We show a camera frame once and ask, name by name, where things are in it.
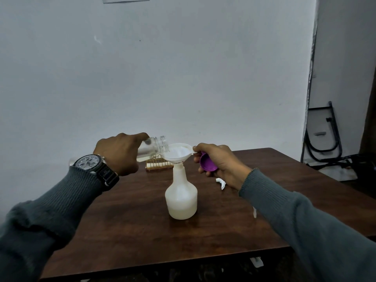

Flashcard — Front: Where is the gold wire napkin holder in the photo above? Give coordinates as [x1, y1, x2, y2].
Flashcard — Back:
[145, 155, 174, 172]

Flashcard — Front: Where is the purple bottle cap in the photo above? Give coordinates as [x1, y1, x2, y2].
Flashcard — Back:
[199, 152, 219, 172]

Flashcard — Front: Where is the person's right forearm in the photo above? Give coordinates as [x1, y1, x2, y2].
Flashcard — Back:
[239, 168, 376, 282]

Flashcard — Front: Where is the dark wooden door frame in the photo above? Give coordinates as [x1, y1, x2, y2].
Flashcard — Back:
[359, 70, 376, 157]

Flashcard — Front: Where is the white plastic funnel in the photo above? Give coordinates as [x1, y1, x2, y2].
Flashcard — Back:
[162, 143, 198, 169]

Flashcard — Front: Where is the person's left hand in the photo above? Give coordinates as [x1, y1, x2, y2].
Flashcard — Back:
[92, 132, 150, 177]

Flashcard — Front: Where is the white plastic spray bottle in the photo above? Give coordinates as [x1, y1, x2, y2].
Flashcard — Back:
[164, 164, 198, 220]

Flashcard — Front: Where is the black strap wristwatch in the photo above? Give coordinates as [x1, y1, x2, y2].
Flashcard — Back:
[72, 154, 120, 192]

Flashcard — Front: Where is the black folding chair frame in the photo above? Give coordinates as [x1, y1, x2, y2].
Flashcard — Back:
[300, 101, 343, 163]

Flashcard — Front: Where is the person's right hand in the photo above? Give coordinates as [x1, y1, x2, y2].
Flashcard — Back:
[192, 143, 253, 191]

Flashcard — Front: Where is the white trigger sprayer head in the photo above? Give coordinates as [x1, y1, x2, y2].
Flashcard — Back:
[215, 178, 258, 219]

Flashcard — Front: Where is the dark wooden table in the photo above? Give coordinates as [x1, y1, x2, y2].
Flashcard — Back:
[40, 148, 376, 281]

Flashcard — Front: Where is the clear glass bottle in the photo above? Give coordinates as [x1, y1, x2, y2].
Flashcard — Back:
[136, 136, 171, 162]

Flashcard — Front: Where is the person's left forearm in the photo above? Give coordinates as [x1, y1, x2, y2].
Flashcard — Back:
[0, 166, 103, 282]

